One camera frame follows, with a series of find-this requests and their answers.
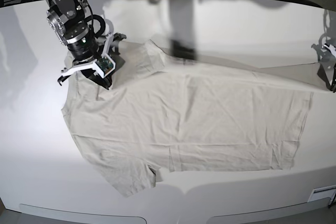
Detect white label sticker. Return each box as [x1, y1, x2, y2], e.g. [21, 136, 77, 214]
[308, 185, 336, 203]

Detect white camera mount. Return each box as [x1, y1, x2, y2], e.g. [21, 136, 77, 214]
[57, 18, 128, 87]
[322, 44, 336, 57]

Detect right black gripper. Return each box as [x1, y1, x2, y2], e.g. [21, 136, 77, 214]
[65, 31, 125, 90]

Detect light grey T-shirt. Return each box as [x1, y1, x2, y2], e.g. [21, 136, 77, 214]
[62, 41, 326, 197]

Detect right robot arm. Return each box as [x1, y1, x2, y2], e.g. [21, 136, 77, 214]
[46, 0, 126, 89]

